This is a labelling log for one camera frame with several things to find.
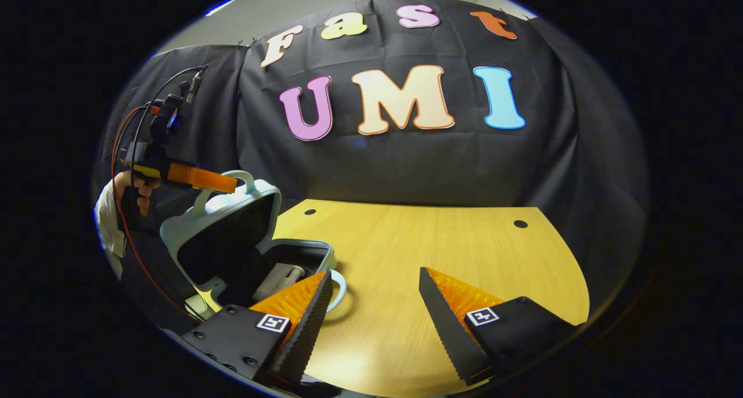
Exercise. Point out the black backdrop cloth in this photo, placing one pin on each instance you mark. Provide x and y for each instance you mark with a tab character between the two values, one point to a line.
406	160

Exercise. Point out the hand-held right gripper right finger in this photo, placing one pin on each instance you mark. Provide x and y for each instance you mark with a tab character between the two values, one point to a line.
444	328

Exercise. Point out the white skin care tube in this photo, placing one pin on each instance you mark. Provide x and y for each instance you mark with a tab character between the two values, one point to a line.
278	280

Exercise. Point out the light blue suitcase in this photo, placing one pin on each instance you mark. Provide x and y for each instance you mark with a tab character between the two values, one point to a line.
232	203

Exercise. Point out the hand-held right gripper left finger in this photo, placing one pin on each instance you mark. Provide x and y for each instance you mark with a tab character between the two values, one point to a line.
313	322

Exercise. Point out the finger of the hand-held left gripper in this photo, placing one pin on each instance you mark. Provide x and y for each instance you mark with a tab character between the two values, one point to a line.
203	178

